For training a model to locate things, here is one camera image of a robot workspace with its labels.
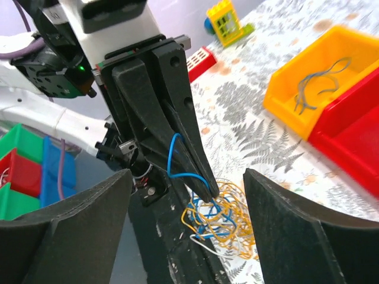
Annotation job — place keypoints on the red storage bin on floor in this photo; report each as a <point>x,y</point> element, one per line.
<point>21,174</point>

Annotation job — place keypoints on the floral table mat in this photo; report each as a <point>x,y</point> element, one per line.
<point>237,133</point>

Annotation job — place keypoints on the yellow plastic bin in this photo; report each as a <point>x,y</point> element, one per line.
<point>299,91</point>

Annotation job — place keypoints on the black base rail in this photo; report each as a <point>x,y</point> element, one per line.
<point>168,254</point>

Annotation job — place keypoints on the yellow green blue block stack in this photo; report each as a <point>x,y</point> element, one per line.
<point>222,21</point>

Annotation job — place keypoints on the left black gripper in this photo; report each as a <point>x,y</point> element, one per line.
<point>161,112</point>

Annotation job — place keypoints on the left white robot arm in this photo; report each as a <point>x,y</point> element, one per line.
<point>48,84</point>

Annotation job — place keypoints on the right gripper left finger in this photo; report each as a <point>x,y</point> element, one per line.
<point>72,241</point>

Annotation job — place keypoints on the blue storage bin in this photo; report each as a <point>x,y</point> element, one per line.
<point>50,169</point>

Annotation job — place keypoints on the red white window block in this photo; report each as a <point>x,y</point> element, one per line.
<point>202,60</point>

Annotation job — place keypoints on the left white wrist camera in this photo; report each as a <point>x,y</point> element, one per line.
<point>103,27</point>

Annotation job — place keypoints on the green storage bin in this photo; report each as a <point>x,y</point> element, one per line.
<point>30,146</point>

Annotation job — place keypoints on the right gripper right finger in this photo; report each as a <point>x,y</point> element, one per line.
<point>301,241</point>

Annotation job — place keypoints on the red plastic bin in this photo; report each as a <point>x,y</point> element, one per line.
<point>347,132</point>

